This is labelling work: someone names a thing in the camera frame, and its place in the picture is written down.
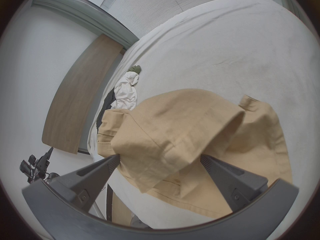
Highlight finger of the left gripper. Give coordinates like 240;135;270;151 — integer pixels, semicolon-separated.
37;146;54;174

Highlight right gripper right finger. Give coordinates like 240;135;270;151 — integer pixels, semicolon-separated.
200;154;268;214

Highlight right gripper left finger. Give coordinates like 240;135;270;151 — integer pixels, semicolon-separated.
52;154;121;212

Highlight tan shorts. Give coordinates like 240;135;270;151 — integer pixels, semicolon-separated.
96;89;293;218

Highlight bed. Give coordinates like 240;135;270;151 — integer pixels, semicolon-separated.
41;0;320;231

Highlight pale blue garment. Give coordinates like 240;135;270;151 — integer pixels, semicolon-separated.
87;119;107;161

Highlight black garment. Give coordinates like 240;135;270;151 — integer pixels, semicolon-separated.
96;90;117;131

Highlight white garment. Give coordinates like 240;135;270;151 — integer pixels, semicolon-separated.
110;71;139;111

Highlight grey-green curtain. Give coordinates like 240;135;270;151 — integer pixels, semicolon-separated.
280;0;304;22

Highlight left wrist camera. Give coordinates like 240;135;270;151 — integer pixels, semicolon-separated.
20;160;32;176

